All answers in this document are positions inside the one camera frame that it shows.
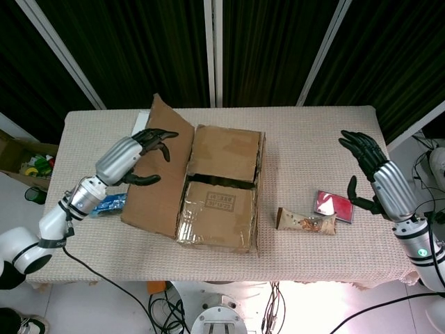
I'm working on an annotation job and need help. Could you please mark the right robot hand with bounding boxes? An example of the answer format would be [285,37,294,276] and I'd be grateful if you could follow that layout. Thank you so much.
[338,129,419,223]

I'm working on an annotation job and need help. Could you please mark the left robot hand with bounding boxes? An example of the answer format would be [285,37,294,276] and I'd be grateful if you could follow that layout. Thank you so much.
[95,127,179,187]

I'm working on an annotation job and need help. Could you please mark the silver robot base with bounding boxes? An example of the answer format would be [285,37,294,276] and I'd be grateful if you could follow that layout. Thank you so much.
[189,290,250,334]

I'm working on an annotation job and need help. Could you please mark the blue snack packet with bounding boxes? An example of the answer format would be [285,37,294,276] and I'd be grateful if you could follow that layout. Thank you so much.
[90,193,129,218]

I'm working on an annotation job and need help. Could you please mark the white rounded object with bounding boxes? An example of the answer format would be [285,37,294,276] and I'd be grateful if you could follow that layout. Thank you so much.
[429,148,445,178]

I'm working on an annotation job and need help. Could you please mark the red flat packet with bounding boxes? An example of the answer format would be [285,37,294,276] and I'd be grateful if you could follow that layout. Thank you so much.
[314,189,355,223]

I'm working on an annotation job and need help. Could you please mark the beige woven tablecloth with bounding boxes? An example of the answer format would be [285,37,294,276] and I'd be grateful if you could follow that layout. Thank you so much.
[26,105,423,289]

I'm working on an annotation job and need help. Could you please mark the dark green cup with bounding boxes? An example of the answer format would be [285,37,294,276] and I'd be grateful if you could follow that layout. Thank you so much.
[26,186,46,205]

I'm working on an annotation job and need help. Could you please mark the brown snack wrapper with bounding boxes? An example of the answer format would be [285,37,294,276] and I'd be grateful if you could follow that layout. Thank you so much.
[276,207,339,237]

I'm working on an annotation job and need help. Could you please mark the dark green curtain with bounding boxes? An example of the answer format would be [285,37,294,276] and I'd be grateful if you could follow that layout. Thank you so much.
[222,0,339,107]
[34,0,211,109]
[0,0,97,144]
[305,0,445,144]

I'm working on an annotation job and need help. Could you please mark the orange block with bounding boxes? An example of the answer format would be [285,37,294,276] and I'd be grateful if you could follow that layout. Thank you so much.
[146,280,168,296]

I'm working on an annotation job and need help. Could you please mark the black and white shoe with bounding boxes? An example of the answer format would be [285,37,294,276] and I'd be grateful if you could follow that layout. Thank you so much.
[19,315,49,334]

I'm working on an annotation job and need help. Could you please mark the black trouser leg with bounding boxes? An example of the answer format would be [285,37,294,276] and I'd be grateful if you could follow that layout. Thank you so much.
[0,308,22,334]

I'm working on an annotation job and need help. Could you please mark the thin black floor cables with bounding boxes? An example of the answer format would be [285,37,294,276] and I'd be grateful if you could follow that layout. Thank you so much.
[405,134,445,230]

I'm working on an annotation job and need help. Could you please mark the white frame post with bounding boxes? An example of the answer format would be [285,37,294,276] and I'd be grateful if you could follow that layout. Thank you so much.
[204,0,224,107]
[0,111,40,141]
[15,0,106,109]
[385,102,445,151]
[296,0,353,106]

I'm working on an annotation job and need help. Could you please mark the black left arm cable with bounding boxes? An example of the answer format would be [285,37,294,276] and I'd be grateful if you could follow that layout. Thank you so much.
[62,239,158,334]

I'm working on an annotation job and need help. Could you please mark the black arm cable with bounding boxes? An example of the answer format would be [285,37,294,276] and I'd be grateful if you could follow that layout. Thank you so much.
[62,239,158,334]
[328,291,445,334]

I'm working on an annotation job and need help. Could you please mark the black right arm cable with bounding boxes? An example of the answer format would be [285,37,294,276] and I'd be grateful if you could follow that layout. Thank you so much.
[328,291,445,334]

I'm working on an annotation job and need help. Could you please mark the black coiled cables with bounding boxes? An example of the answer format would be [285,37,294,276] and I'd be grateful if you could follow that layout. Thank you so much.
[148,292,191,334]

